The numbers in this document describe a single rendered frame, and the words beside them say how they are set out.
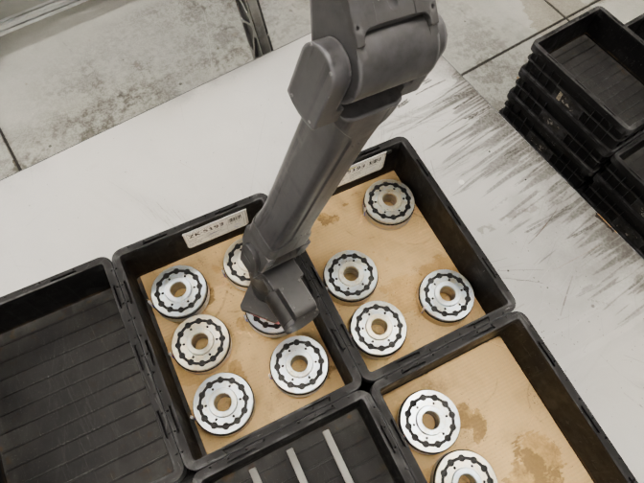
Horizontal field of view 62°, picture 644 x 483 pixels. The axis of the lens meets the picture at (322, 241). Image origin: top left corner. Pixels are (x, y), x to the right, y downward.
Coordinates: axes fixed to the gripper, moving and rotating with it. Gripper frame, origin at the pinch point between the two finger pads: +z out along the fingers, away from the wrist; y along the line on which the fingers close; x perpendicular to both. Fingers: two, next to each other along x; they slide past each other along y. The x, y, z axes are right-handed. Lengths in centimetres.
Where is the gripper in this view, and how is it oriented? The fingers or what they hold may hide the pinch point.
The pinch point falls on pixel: (272, 303)
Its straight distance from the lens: 96.5
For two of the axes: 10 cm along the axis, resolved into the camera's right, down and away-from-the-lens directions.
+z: -0.3, 4.1, 9.1
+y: 3.5, -8.5, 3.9
